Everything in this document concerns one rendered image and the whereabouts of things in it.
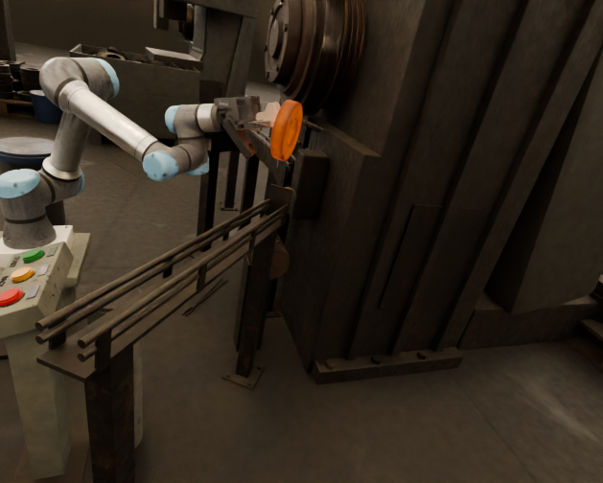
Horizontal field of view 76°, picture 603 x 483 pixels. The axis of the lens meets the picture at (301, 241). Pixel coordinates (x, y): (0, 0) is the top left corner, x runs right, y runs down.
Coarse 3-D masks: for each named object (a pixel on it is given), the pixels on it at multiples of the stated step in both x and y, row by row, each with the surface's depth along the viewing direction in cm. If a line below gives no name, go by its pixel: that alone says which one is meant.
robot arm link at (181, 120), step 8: (184, 104) 108; (192, 104) 106; (200, 104) 105; (168, 112) 107; (176, 112) 106; (184, 112) 105; (192, 112) 104; (168, 120) 107; (176, 120) 106; (184, 120) 105; (192, 120) 105; (168, 128) 109; (176, 128) 108; (184, 128) 106; (192, 128) 107; (200, 128) 106; (184, 136) 107; (192, 136) 107
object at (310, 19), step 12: (300, 0) 123; (312, 0) 119; (312, 12) 118; (312, 24) 118; (312, 36) 118; (300, 48) 122; (312, 48) 118; (300, 60) 123; (312, 60) 120; (300, 72) 125; (288, 84) 133; (300, 84) 127; (288, 96) 139; (300, 96) 131
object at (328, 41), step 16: (336, 0) 115; (336, 16) 115; (320, 32) 116; (336, 32) 116; (320, 48) 116; (336, 48) 118; (320, 64) 118; (320, 80) 123; (304, 96) 128; (320, 96) 128; (304, 112) 142
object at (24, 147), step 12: (0, 144) 184; (12, 144) 187; (24, 144) 190; (36, 144) 194; (48, 144) 197; (0, 156) 176; (12, 156) 177; (24, 156) 179; (36, 156) 182; (48, 156) 185; (0, 168) 184; (12, 168) 182; (24, 168) 183; (36, 168) 186; (60, 204) 205; (48, 216) 199; (60, 216) 206
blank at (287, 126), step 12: (288, 108) 95; (300, 108) 101; (276, 120) 94; (288, 120) 94; (300, 120) 105; (276, 132) 95; (288, 132) 97; (276, 144) 96; (288, 144) 101; (276, 156) 100; (288, 156) 105
